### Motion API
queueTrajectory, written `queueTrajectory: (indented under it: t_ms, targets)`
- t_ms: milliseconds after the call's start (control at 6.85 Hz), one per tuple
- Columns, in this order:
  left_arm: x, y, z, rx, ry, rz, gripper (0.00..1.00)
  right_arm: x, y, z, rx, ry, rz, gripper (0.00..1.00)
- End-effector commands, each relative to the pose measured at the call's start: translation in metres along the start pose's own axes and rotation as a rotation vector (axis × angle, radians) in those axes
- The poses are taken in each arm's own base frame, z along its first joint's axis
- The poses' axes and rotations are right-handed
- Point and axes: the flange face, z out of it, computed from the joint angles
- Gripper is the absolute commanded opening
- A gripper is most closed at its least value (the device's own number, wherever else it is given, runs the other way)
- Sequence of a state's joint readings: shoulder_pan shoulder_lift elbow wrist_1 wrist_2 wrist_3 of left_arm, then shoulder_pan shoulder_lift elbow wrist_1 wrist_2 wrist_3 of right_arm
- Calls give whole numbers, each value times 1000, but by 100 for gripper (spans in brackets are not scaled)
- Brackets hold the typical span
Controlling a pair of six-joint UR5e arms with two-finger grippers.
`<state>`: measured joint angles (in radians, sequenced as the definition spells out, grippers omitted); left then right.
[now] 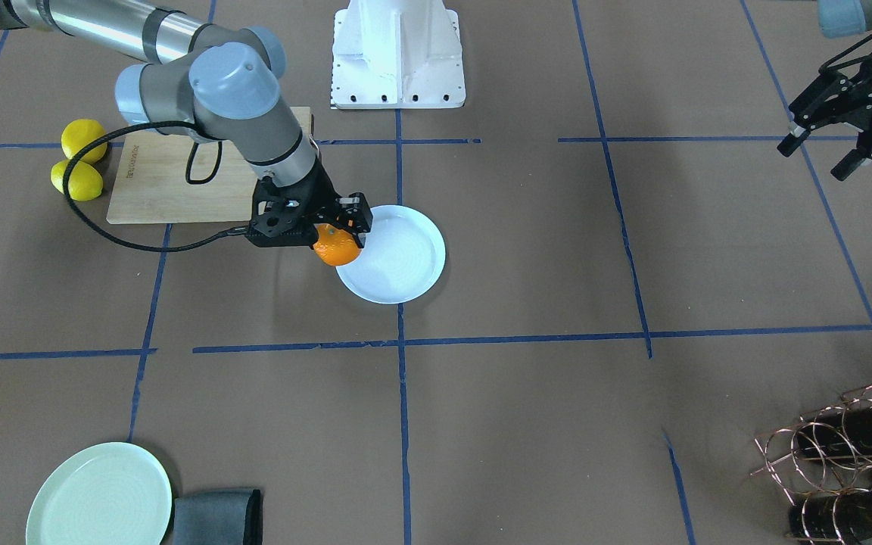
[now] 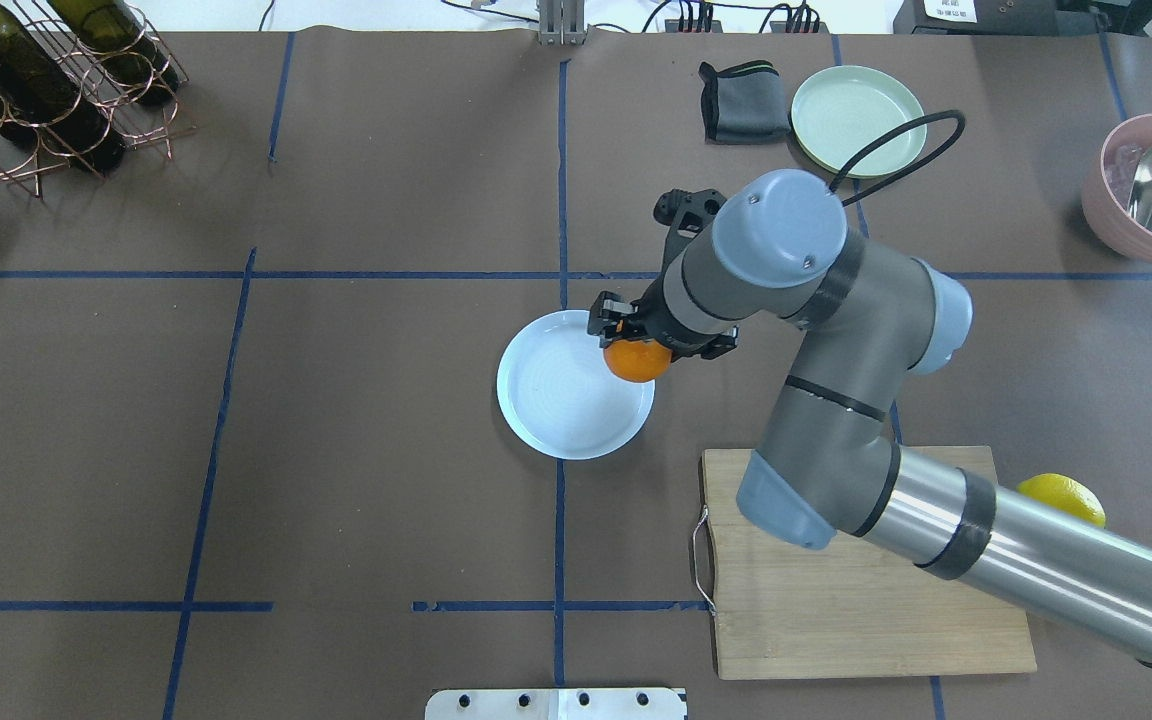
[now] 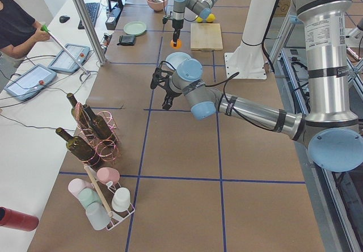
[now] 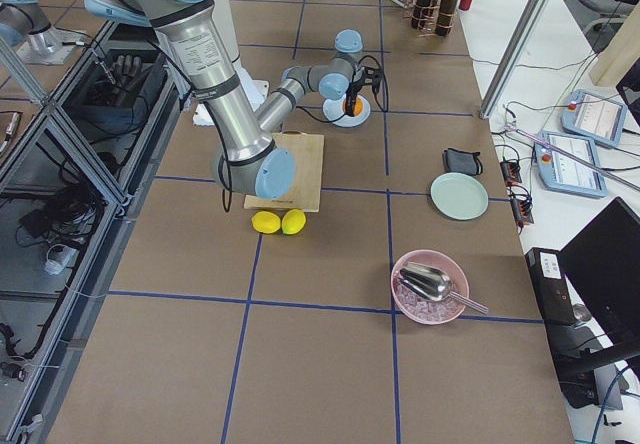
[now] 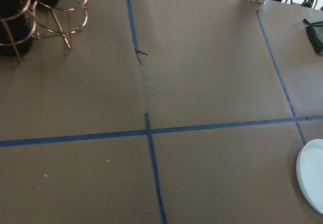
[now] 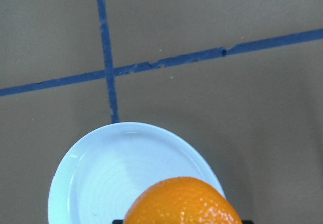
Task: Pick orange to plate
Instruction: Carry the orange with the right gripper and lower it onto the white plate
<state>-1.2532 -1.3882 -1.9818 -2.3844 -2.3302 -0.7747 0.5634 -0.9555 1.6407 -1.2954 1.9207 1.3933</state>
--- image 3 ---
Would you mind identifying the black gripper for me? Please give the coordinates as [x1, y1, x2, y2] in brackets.
[150, 60, 182, 110]
[162, 10, 184, 41]

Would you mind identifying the orange fruit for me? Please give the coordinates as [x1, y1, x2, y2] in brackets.
[170, 39, 182, 49]

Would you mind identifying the light blue plate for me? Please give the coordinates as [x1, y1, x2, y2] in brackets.
[165, 52, 191, 70]

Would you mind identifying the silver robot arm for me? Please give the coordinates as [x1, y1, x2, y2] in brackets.
[150, 0, 362, 173]
[162, 0, 218, 48]

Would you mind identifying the pale green plate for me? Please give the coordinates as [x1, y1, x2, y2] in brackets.
[123, 21, 147, 36]

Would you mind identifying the wooden cutting board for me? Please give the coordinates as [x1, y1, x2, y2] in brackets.
[191, 23, 223, 51]

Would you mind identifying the pink plastic bowl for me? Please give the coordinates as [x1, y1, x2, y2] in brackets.
[146, 0, 168, 11]

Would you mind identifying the upper yellow lemon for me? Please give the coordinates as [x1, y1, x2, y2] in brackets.
[206, 14, 216, 23]

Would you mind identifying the grey folded cloth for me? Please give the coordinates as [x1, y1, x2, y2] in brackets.
[117, 35, 136, 46]

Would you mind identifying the black computer box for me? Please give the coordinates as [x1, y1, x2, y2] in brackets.
[105, 6, 121, 31]

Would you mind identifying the dark green wine bottle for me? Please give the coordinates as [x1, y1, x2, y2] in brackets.
[83, 104, 117, 145]

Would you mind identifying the black keyboard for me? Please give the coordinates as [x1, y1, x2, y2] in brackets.
[85, 2, 100, 27]

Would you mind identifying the pink cup on rack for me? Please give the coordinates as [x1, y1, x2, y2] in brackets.
[96, 167, 120, 184]

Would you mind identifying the white cup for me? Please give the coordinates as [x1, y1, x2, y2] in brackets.
[111, 187, 130, 212]

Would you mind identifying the far teach pendant tablet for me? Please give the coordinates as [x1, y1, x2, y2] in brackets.
[48, 43, 90, 73]

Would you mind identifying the teach pendant tablet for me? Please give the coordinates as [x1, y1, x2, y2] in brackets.
[5, 64, 57, 101]
[48, 43, 90, 73]

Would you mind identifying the black computer mouse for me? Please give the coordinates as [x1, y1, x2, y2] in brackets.
[59, 15, 70, 24]

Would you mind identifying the mint green cup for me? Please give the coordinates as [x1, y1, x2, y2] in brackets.
[77, 188, 102, 209]

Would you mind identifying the pale pink cup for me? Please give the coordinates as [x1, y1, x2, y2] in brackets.
[67, 178, 94, 198]

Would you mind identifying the metal grabber stick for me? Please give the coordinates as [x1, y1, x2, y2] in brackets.
[41, 25, 91, 82]

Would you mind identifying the light grey cup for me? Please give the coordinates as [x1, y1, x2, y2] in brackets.
[86, 202, 111, 230]

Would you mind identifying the near teach pendant tablet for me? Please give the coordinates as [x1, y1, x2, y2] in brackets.
[5, 64, 57, 101]

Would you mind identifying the person in black shirt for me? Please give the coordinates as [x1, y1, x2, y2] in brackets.
[1, 0, 50, 68]

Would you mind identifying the red cylinder bottle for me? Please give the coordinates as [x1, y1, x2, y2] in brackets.
[1, 207, 39, 232]

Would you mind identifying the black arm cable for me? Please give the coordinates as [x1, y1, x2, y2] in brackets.
[158, 60, 273, 131]

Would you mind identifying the copper wire wine rack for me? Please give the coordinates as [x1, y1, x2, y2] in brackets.
[71, 102, 120, 165]

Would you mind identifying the white wire cup rack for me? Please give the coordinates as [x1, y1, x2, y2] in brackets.
[84, 166, 135, 230]

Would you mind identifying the aluminium frame post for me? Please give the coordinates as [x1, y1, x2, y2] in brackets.
[73, 0, 107, 66]

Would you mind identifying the wooden rack handle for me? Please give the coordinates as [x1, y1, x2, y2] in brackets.
[84, 166, 113, 218]

